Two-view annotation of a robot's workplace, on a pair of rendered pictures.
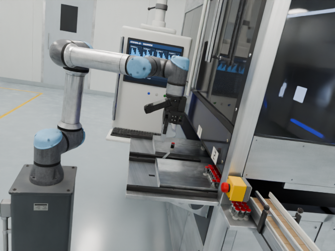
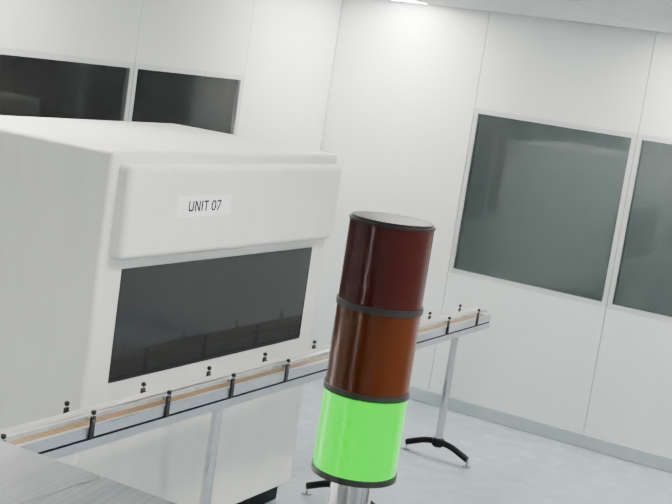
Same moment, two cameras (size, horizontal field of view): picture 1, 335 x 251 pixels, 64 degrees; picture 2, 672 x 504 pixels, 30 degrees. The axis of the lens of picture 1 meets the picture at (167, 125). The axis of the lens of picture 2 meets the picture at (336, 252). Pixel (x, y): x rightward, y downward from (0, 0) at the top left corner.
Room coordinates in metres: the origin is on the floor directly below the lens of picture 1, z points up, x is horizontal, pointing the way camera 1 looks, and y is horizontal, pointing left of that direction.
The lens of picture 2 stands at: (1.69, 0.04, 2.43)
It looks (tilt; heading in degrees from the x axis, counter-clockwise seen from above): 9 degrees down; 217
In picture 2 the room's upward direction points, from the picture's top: 8 degrees clockwise
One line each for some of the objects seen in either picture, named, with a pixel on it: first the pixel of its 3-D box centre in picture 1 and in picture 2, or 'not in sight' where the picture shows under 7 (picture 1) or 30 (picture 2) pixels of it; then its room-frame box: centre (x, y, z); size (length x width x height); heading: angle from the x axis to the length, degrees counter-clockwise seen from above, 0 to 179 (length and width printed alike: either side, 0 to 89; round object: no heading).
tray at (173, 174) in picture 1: (191, 176); not in sight; (1.18, -0.16, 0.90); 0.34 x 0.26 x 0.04; 99
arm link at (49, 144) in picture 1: (49, 145); not in sight; (1.12, 0.52, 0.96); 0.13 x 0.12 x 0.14; 162
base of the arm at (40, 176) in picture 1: (47, 168); not in sight; (1.11, 0.52, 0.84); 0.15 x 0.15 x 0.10
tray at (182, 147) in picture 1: (181, 148); not in sight; (1.51, -0.11, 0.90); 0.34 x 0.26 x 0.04; 99
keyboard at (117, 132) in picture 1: (139, 134); not in sight; (1.84, 0.19, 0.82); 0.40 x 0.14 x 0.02; 95
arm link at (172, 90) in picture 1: (175, 89); not in sight; (1.08, -0.01, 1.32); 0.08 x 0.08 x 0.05
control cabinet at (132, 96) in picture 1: (150, 80); not in sight; (2.04, 0.19, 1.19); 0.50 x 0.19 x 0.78; 95
